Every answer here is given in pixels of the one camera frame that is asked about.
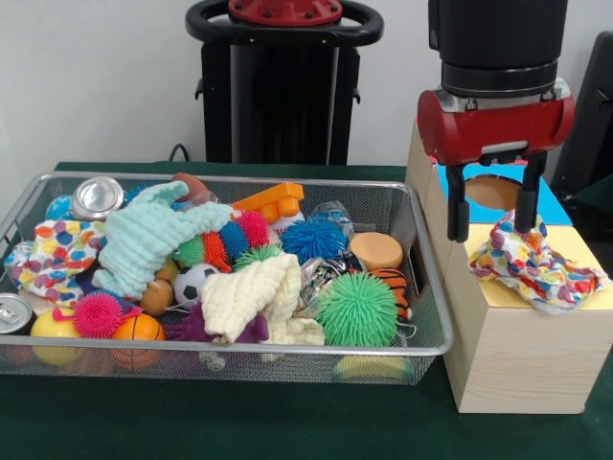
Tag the small orange basketball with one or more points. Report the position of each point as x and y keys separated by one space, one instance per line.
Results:
x=139 y=331

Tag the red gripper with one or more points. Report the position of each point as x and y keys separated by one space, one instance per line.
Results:
x=493 y=125

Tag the pink spiky ball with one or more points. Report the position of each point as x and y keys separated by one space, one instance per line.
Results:
x=98 y=315

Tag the white patterned cloth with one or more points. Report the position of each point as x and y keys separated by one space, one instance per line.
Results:
x=532 y=266

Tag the polka-dot cloth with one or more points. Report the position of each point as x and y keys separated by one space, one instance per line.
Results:
x=62 y=251

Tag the small soccer ball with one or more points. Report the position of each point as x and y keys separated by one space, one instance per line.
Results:
x=194 y=285

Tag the dark green tablecloth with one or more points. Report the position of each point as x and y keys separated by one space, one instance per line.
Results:
x=239 y=422

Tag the tan round wooden block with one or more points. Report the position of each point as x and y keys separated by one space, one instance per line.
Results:
x=376 y=251

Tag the clear mesh bin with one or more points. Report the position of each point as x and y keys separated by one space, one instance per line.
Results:
x=426 y=278

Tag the blue spiky ball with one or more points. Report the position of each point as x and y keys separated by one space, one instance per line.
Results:
x=313 y=240

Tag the orange plastic toy brick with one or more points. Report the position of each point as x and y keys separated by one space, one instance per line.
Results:
x=273 y=201

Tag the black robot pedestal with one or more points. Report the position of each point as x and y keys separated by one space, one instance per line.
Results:
x=278 y=96

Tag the silver drink can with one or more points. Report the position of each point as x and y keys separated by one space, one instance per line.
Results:
x=96 y=196

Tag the black upright panel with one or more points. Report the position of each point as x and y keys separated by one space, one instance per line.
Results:
x=592 y=125

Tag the green spiky ball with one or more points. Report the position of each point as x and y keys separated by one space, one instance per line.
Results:
x=357 y=309

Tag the wooden box with three holes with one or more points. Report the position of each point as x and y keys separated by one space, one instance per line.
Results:
x=527 y=355

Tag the cream yellow cloth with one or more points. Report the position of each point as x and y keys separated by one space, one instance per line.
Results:
x=244 y=292

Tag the mint green cloth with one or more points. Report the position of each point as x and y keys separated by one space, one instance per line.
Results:
x=144 y=244

